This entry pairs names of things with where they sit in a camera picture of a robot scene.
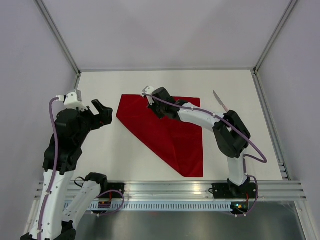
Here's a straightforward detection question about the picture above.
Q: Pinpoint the red cloth napkin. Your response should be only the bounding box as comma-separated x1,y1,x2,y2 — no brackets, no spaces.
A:
116,94,204,178

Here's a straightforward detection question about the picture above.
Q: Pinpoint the left aluminium frame post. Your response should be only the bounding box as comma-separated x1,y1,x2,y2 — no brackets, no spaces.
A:
33,0,81,76

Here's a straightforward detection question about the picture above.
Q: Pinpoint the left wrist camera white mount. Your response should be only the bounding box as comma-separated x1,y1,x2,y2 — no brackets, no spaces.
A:
56,89,88,112

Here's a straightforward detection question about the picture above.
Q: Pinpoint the right aluminium frame post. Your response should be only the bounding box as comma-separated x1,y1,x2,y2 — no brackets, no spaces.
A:
251,0,300,75

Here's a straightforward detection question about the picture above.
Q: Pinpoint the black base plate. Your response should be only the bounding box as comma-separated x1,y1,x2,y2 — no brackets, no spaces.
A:
208,182,257,200
105,182,125,200

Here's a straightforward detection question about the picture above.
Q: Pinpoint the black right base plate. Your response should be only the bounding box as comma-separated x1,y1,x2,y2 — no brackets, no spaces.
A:
208,182,257,200

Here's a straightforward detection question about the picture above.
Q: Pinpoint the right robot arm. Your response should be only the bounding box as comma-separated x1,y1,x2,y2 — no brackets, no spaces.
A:
141,86,251,198

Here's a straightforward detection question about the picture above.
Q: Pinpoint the slotted cable duct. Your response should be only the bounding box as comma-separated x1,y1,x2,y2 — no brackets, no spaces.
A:
65,201,232,211

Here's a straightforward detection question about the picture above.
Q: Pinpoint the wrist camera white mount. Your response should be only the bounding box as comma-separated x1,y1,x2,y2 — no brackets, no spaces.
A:
56,89,88,112
140,86,155,106

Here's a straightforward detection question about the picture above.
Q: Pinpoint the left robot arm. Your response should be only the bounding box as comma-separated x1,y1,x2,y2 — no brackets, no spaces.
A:
21,99,113,240

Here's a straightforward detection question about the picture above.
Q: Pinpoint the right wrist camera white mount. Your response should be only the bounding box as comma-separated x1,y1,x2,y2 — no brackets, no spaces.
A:
140,86,155,106

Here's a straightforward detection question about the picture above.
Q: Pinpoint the aluminium frame post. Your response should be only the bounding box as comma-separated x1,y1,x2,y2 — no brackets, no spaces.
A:
251,0,300,75
33,0,81,76

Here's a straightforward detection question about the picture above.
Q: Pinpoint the aluminium mounting rail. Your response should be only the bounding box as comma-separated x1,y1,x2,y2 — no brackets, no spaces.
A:
34,181,308,201

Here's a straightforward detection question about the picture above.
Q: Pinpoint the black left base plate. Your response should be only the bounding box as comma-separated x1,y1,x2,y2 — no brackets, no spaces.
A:
105,182,125,200

